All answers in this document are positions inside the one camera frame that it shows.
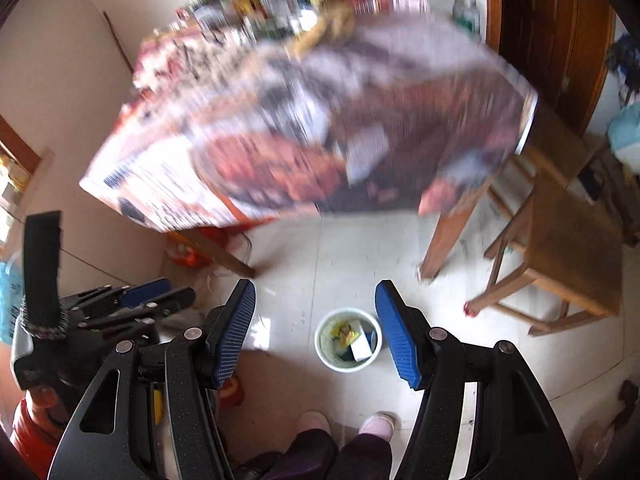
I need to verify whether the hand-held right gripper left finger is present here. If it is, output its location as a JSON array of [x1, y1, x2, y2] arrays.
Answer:
[[47, 279, 257, 480]]

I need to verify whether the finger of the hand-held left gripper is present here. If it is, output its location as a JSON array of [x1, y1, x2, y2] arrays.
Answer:
[[80, 287, 197, 333], [75, 280, 176, 311]]

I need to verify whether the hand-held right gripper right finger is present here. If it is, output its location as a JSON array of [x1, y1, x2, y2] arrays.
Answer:
[[375, 280, 578, 480]]

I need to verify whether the yellow green wrapper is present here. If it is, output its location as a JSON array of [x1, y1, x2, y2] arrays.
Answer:
[[332, 322, 366, 346]]

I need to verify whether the white plastic bowl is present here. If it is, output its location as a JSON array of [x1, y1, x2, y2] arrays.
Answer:
[[314, 308, 383, 372]]

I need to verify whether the pale blue plastic wrap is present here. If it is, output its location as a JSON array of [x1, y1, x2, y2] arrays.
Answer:
[[0, 260, 26, 346]]

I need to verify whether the pink slipper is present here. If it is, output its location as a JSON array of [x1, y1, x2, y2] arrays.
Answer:
[[297, 411, 332, 436], [360, 412, 398, 443]]

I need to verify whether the person's right leg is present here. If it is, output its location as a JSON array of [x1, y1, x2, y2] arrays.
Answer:
[[337, 432, 393, 480]]

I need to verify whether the person's leg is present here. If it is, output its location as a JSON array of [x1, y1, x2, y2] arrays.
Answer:
[[260, 427, 340, 480], [337, 432, 393, 480]]

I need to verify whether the person's left leg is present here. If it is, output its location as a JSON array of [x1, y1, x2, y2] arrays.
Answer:
[[260, 427, 340, 480]]

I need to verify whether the red cylinder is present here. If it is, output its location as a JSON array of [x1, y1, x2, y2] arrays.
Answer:
[[10, 385, 71, 480]]

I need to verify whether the wooden stool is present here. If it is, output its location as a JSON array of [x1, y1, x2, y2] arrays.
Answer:
[[465, 150, 623, 336]]

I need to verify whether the printed tablecloth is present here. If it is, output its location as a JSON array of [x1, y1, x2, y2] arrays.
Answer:
[[80, 0, 538, 233]]

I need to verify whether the light blue bag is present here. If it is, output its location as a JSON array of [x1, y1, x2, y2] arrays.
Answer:
[[607, 107, 640, 161]]

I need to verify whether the silver lid glass jar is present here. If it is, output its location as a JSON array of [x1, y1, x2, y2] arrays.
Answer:
[[451, 0, 482, 36]]

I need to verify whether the dark wooden door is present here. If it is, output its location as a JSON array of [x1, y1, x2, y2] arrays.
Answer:
[[482, 0, 618, 136]]

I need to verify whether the wooden frame window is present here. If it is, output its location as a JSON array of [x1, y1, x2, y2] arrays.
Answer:
[[0, 115, 56, 241]]

